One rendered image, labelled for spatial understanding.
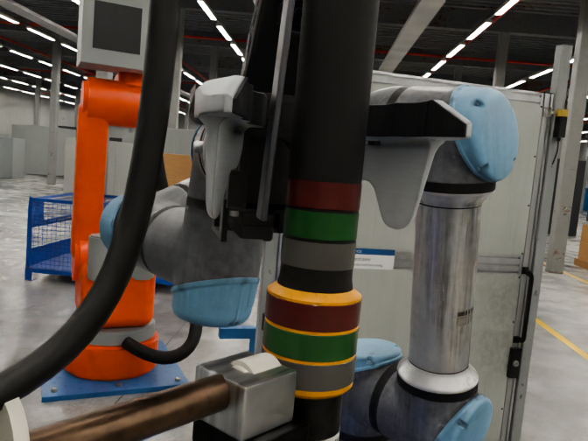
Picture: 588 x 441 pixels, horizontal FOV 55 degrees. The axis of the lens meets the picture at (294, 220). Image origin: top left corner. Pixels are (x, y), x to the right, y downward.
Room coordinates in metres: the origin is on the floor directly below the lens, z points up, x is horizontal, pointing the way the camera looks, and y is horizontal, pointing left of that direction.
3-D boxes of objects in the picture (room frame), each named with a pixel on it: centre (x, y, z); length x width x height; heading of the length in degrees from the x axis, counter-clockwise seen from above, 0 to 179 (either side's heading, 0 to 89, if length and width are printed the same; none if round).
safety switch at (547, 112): (2.34, -1.02, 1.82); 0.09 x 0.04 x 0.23; 104
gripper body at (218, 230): (0.36, 0.02, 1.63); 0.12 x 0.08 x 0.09; 14
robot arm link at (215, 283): (0.52, 0.08, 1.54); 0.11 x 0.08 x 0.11; 45
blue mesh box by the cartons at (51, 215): (7.00, 2.60, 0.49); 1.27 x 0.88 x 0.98; 178
